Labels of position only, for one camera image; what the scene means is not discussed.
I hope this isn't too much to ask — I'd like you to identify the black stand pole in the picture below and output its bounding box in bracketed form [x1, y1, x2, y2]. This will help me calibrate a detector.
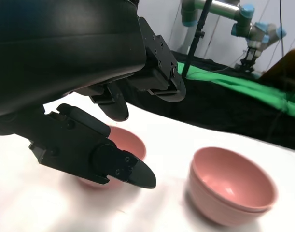
[182, 0, 213, 79]

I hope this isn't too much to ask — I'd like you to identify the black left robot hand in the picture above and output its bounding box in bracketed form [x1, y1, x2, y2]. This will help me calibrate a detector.
[0, 0, 186, 189]

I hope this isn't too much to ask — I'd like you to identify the pink plastic bowl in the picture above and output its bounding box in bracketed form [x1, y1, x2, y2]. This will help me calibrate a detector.
[190, 146, 279, 210]
[74, 125, 147, 190]
[185, 168, 271, 227]

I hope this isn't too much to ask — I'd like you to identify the brown wooden object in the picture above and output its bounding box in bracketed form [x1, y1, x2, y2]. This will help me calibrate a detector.
[257, 48, 295, 94]

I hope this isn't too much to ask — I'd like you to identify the green cloth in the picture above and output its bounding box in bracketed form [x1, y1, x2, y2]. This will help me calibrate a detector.
[176, 61, 295, 119]

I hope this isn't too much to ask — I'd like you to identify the black cloth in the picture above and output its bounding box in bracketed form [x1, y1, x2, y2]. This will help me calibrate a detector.
[118, 49, 295, 153]

